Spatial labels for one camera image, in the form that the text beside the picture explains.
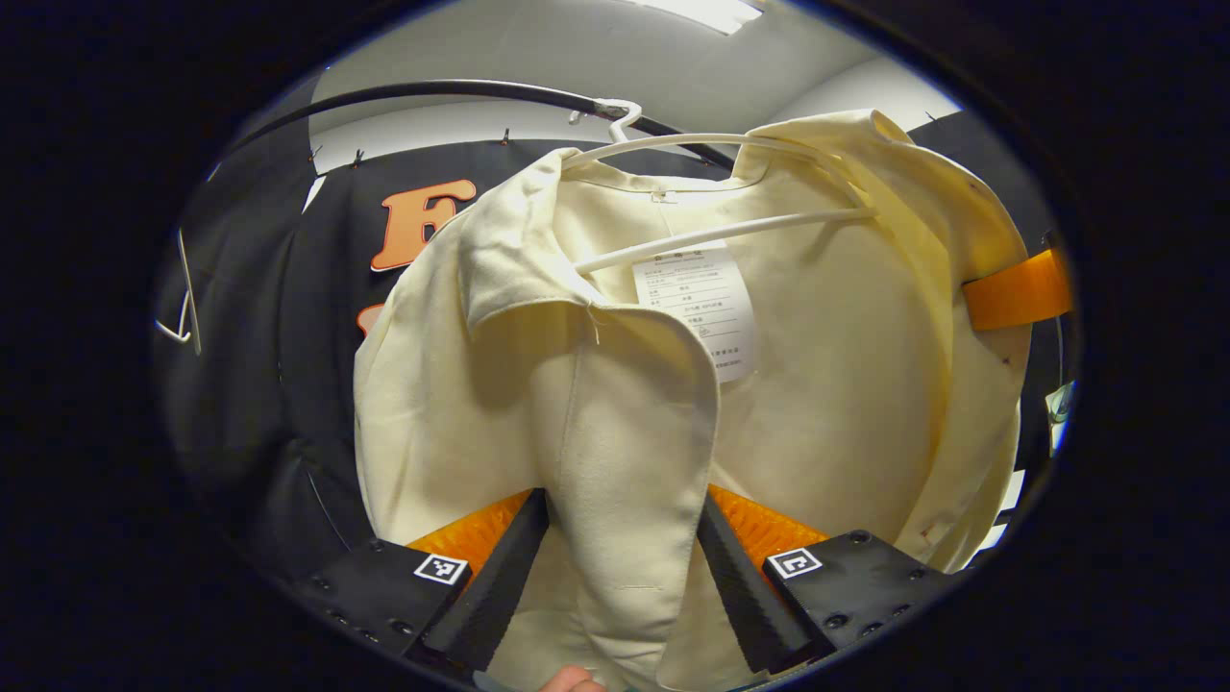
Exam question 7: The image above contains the black backdrop cloth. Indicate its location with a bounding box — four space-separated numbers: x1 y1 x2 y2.
154 111 1068 597

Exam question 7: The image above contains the ceiling light panel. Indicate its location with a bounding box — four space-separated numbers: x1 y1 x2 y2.
629 0 765 37

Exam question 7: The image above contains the black clothes rack rail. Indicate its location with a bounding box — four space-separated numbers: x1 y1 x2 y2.
226 80 741 172

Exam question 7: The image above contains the white paper sheet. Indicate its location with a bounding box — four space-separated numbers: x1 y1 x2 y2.
972 469 1027 558

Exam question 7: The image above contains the cream button-up shirt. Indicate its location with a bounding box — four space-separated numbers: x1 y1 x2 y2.
354 109 1034 692

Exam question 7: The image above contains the white empty plastic hanger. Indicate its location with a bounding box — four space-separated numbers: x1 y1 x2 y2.
154 226 203 357

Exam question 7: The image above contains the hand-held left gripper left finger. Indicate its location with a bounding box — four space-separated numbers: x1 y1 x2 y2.
288 488 551 674

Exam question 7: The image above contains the white plastic shirt hanger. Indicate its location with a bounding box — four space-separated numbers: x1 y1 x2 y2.
562 99 880 275

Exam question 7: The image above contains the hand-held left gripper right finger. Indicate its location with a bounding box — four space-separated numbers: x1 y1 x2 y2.
697 485 962 674

